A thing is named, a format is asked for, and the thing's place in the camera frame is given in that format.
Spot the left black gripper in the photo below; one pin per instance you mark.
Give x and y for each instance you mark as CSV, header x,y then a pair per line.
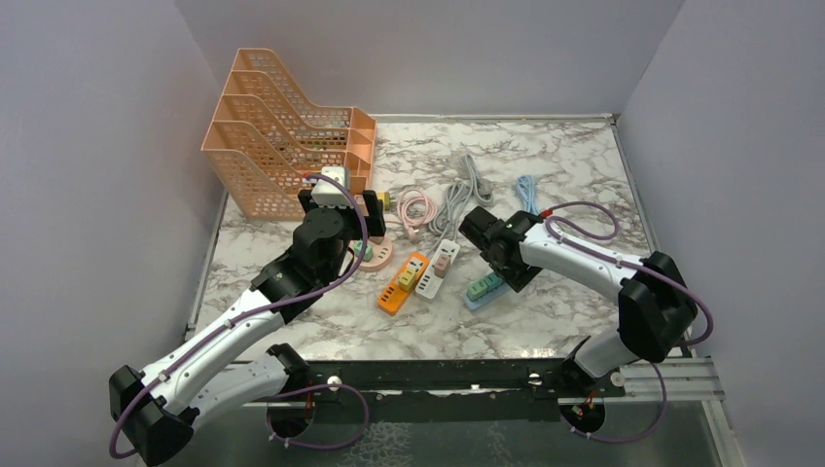
x,y
374,221

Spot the white power strip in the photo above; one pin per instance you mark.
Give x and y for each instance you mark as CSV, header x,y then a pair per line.
x,y
433,278

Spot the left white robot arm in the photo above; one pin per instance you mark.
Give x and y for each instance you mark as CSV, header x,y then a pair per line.
x,y
160,407

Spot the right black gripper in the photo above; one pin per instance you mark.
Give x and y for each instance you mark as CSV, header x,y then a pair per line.
x,y
516,277

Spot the orange mesh file organizer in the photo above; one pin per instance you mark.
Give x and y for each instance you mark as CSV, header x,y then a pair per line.
x,y
266,133

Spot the blue power strip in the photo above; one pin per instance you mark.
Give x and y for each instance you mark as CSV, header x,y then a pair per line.
x,y
486,299

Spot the orange power strip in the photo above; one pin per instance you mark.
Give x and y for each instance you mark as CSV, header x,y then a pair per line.
x,y
392,298

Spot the black mounting rail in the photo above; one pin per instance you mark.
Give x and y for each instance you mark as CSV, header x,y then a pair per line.
x,y
422,391

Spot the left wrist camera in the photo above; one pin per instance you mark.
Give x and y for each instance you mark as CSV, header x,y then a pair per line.
x,y
330,183

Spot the round pink power strip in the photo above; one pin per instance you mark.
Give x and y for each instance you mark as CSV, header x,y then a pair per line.
x,y
379,254

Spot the green plug adapter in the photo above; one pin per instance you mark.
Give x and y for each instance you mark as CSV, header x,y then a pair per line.
x,y
364,249
476,290

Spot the yellow cube plug adapter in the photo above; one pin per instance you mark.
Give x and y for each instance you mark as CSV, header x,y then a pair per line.
x,y
408,278

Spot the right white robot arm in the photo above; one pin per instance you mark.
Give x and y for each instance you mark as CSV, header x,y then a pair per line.
x,y
655,306

